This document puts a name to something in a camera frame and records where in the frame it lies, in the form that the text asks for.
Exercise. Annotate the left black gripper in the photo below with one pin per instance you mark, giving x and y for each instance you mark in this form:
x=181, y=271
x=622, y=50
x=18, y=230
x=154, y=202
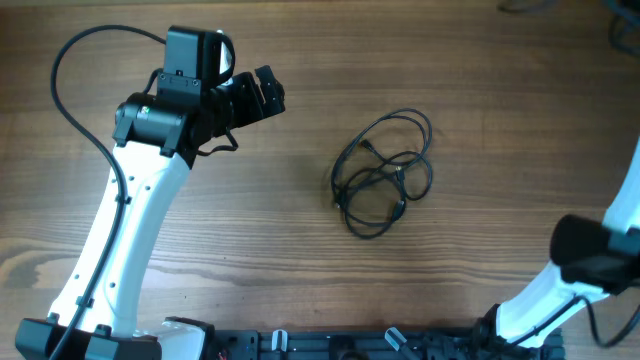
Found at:
x=255, y=96

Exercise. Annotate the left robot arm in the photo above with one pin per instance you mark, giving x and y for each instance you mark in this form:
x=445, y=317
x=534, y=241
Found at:
x=159, y=132

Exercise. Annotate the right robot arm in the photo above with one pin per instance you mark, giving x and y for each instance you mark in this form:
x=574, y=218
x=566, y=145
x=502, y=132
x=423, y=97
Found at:
x=589, y=261

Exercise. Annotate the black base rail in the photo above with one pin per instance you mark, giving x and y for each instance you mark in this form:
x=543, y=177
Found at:
x=434, y=344

